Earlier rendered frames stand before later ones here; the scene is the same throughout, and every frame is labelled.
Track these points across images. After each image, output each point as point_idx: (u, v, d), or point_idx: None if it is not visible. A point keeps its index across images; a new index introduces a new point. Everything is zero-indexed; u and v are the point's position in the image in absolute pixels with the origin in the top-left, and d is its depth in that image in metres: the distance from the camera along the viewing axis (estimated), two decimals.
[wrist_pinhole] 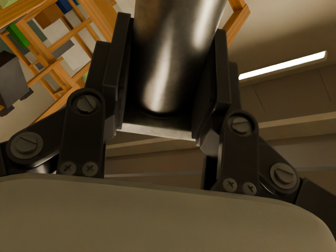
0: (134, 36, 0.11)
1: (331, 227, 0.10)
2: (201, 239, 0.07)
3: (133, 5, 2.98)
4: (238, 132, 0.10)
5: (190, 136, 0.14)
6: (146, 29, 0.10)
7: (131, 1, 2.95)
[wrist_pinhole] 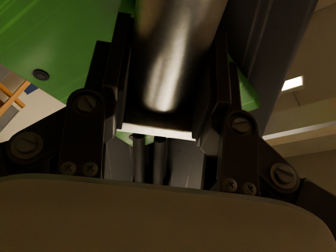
0: (135, 35, 0.11)
1: (331, 227, 0.10)
2: (201, 239, 0.07)
3: None
4: (238, 132, 0.10)
5: (190, 136, 0.14)
6: (146, 28, 0.10)
7: None
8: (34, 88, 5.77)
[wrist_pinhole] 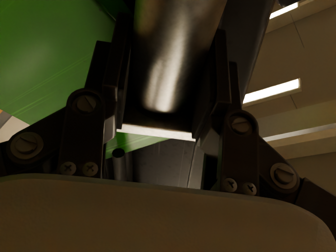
0: (134, 36, 0.11)
1: (331, 227, 0.10)
2: (201, 239, 0.07)
3: None
4: (238, 132, 0.10)
5: (190, 137, 0.14)
6: (146, 29, 0.10)
7: None
8: None
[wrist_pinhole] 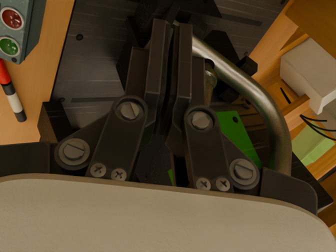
0: (275, 158, 0.41)
1: (297, 211, 0.10)
2: (201, 239, 0.07)
3: None
4: (199, 128, 0.10)
5: None
6: (281, 154, 0.41)
7: None
8: None
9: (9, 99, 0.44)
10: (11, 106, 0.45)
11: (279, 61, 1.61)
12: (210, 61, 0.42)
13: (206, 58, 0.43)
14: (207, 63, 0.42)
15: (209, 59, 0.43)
